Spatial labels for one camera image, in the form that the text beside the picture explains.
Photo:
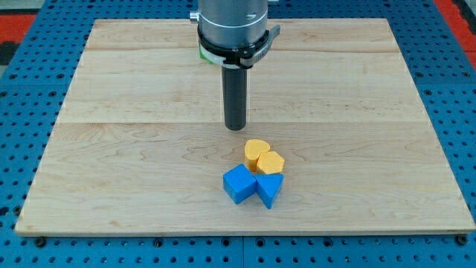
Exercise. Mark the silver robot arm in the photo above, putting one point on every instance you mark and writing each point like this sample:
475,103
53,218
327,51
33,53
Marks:
231,23

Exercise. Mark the blue cube block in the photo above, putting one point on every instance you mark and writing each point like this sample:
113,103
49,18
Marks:
239,183

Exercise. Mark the yellow heart block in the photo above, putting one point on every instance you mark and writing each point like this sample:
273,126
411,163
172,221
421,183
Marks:
252,151

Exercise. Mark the yellow hexagon block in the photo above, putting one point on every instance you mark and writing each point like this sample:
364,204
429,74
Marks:
270,163

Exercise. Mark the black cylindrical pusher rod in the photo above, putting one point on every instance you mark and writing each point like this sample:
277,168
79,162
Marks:
234,89

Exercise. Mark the blue triangle block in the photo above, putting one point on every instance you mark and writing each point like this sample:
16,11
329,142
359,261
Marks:
268,187

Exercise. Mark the green block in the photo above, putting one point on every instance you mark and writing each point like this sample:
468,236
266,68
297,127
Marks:
205,55

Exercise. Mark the wooden board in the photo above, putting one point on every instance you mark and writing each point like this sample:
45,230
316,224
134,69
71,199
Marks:
139,147

